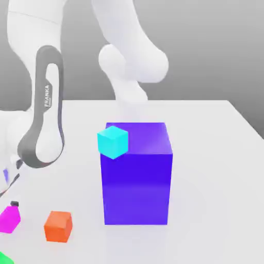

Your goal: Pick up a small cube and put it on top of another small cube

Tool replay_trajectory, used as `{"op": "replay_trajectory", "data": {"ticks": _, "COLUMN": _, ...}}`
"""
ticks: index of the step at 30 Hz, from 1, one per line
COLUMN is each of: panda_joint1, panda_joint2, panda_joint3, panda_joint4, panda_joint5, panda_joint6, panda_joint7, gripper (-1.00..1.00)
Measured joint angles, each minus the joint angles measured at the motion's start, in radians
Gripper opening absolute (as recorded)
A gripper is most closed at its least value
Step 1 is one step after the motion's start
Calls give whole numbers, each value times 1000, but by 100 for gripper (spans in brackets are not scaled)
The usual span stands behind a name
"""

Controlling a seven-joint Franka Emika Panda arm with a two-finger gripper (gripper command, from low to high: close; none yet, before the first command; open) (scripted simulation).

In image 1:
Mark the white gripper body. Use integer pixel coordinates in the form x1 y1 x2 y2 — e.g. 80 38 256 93
0 172 21 204

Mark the small magenta cube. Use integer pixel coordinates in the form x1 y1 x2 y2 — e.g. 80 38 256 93
0 205 22 234

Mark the small orange cube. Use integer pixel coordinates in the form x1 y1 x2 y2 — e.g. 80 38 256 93
43 210 73 243

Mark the small green cube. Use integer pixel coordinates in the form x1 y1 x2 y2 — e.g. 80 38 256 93
0 251 15 264

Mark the small cyan cube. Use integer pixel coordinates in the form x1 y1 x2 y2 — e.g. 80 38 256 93
96 125 129 160

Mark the large purple box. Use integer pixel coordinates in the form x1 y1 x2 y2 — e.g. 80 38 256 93
100 122 173 226

